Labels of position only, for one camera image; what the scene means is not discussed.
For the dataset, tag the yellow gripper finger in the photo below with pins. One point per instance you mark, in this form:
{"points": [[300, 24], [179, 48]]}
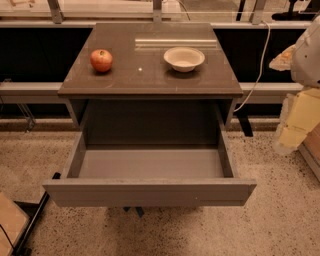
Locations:
{"points": [[300, 114], [282, 61]]}

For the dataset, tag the red apple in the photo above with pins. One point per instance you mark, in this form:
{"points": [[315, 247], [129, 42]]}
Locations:
{"points": [[101, 60]]}

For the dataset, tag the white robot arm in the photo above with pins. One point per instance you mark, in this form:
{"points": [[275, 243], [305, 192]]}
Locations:
{"points": [[305, 64]]}

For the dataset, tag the grey open top drawer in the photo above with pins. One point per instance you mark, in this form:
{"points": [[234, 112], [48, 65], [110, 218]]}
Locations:
{"points": [[107, 176]]}

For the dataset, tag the cardboard box at right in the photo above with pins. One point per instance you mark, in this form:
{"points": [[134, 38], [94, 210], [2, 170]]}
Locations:
{"points": [[310, 150]]}

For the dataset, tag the cardboard box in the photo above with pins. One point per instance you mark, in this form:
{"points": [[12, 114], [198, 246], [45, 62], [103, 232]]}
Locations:
{"points": [[310, 150], [13, 221]]}

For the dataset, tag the white paper bowl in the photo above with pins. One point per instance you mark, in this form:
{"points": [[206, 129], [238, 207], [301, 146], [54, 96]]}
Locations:
{"points": [[184, 59]]}

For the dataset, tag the dark brown cabinet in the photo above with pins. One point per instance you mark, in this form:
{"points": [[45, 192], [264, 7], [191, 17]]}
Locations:
{"points": [[142, 101]]}

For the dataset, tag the cardboard box at left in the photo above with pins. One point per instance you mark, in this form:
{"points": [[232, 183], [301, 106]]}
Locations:
{"points": [[13, 221]]}

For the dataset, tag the black floor stand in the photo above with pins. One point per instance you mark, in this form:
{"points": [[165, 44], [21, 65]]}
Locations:
{"points": [[33, 211]]}

